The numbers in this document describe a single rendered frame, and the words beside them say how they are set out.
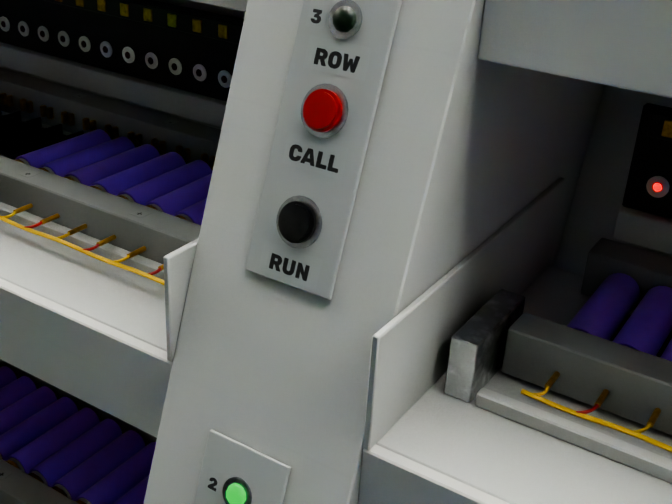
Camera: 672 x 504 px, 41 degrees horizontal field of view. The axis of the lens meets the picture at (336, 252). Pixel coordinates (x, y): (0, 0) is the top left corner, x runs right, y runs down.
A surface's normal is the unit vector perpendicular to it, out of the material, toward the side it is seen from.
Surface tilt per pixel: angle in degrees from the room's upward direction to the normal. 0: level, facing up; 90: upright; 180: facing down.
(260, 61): 90
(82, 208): 109
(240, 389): 90
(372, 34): 90
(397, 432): 19
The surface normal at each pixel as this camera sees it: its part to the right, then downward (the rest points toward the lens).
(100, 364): -0.54, 0.36
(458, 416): 0.05, -0.89
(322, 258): -0.49, 0.04
